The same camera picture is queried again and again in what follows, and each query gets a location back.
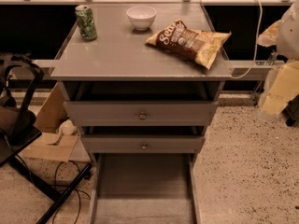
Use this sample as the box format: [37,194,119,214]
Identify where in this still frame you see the grey middle drawer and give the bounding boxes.
[82,126,205,153]

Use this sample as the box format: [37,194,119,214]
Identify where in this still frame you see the black stand with headset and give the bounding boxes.
[0,53,92,224]

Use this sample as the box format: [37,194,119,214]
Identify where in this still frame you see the grey bottom drawer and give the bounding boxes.
[87,154,201,224]

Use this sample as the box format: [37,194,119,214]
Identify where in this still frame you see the grey top drawer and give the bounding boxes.
[61,81,219,127]

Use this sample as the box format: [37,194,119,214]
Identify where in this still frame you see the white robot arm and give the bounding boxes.
[257,0,299,120]

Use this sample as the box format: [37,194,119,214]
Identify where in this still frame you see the green soda can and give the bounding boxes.
[75,5,97,41]

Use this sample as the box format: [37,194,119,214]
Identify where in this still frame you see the white ceramic bowl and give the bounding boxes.
[126,6,157,31]

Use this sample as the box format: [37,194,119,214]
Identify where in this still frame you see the grey drawer cabinet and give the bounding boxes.
[50,2,235,224]

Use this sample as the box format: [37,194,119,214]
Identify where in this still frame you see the cardboard box pieces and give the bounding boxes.
[22,84,78,161]

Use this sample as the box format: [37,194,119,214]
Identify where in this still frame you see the black floor cable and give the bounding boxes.
[50,160,92,224]

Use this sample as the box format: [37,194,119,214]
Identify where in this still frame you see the grey drawer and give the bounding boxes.
[82,126,205,153]
[87,154,201,224]
[61,81,219,127]

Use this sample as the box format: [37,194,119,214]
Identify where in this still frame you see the brown chip bag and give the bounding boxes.
[147,20,231,70]

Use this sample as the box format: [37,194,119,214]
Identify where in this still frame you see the black cabinet at right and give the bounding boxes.
[285,95,299,127]

